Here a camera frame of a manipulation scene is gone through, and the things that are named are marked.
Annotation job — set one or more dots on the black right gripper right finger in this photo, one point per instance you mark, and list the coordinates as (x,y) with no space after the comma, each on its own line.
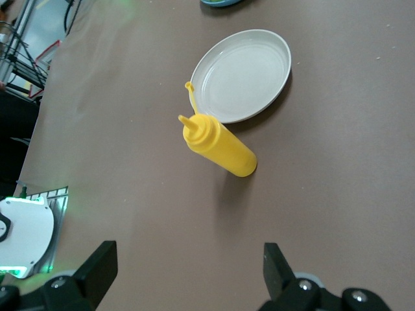
(282,285)

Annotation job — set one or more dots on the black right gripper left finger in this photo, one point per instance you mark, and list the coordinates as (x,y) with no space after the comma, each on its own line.
(87,278)

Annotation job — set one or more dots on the yellow squeeze bottle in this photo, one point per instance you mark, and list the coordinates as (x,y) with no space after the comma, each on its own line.
(223,149)

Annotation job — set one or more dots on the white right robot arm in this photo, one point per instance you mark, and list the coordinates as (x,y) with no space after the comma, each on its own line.
(29,226)

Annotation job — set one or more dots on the beige round plate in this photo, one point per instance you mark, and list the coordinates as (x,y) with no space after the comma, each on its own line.
(246,71)

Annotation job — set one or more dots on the blue round plate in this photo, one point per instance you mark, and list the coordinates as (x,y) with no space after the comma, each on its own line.
(223,3)

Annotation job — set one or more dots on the red edged white sheet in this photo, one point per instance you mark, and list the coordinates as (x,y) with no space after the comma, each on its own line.
(48,53)

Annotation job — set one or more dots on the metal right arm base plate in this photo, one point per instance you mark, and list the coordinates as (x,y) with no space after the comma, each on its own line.
(58,201)

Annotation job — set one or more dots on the metal frame rack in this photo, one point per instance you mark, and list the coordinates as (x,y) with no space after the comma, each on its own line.
(19,64)

